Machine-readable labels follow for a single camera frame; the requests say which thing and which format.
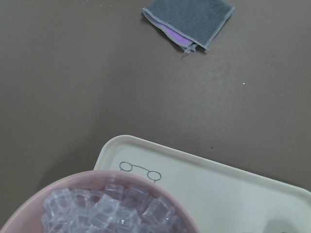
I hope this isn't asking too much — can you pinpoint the clear ice cubes pile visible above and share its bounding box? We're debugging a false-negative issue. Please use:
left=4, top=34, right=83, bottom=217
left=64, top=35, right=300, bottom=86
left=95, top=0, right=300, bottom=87
left=41, top=183, right=188, bottom=233

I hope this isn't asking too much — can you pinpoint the pink bowl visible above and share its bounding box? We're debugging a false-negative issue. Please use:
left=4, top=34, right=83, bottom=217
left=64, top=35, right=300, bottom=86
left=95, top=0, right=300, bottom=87
left=0, top=170, right=200, bottom=233

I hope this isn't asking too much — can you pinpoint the grey purple folded cloth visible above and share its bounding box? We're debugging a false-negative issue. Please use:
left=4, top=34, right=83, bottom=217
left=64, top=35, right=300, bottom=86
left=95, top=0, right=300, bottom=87
left=142, top=0, right=235, bottom=53

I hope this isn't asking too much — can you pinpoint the cream plastic tray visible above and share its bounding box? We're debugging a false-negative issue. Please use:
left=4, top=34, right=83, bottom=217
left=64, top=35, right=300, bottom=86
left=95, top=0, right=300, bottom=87
left=94, top=135, right=311, bottom=233

